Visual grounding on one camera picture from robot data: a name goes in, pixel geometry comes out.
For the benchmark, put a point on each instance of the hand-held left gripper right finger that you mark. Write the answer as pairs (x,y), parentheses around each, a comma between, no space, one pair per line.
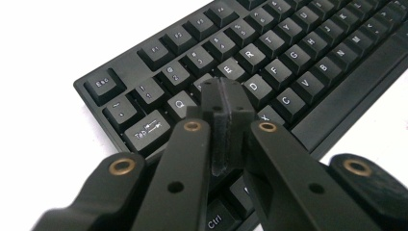
(239,102)

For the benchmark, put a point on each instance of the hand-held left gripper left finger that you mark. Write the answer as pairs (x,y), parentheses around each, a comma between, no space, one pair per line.
(215,99)

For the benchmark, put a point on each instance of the black computer keyboard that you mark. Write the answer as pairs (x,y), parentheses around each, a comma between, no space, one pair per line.
(288,64)

